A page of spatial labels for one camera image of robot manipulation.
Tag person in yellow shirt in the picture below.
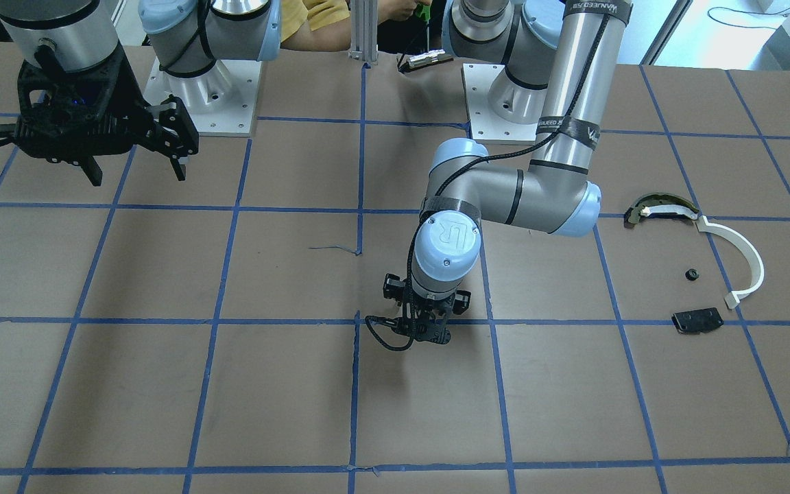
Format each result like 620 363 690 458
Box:
281 1 447 54

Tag green handled tool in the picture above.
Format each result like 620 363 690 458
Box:
414 2 431 54

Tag white curved plastic part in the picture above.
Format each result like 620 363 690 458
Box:
695 215 765 309

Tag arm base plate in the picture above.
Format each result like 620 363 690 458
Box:
463 63 547 145
143 60 263 137

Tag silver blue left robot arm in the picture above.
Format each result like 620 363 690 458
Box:
364 1 634 344

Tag curved brake shoe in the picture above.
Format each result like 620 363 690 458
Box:
623 193 700 229

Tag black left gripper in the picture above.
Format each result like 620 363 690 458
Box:
383 289 471 344

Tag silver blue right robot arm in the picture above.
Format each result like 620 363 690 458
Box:
0 1 283 187

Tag aluminium frame post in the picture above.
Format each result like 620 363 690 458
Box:
348 0 379 67

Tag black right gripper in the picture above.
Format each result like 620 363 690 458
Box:
13 45 200 187

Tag black rectangular plastic part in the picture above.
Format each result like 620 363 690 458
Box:
671 307 723 335

